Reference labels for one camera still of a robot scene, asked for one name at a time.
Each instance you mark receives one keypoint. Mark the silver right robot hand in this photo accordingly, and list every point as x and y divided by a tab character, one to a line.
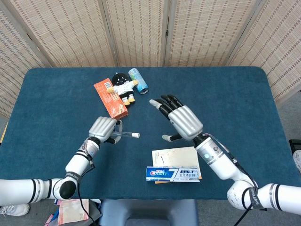
185	122

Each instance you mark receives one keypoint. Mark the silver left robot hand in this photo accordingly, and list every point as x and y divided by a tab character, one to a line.
101	128

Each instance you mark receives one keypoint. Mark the clear glass test tube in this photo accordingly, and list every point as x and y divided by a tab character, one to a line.
124	134

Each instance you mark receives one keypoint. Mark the small white stopper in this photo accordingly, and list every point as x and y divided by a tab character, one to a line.
135	135

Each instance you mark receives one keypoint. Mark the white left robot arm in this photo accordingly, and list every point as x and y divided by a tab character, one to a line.
77	162

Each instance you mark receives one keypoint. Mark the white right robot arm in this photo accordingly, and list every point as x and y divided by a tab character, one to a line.
218	162

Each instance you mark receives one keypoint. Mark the orange carton box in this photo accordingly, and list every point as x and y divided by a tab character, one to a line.
110	103

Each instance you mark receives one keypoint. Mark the cream paper booklet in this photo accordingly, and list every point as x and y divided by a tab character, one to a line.
176	156

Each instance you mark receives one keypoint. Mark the black-headed plush doll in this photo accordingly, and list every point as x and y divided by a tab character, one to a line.
123	88

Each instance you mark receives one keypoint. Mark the dark blue tablecloth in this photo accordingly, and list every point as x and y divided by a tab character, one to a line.
235	106

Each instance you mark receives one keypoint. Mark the blue Crest toothpaste box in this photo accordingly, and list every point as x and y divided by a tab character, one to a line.
164	173

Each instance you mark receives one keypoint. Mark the light blue drink can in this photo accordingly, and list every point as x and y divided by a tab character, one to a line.
138	81

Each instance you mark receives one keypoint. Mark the dark grey bag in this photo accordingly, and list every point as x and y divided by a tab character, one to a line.
95	209

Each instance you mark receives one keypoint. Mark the pink flat box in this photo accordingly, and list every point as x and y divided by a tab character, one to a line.
73	210

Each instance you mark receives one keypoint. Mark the grey-blue chair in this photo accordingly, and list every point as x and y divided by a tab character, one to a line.
150	212

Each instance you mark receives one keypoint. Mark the woven folding screen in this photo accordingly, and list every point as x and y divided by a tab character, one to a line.
70	35

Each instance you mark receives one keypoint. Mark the black box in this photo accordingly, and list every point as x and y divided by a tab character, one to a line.
295	143

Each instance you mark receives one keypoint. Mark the white sneaker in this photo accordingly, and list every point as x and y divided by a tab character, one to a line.
16	210
297	161

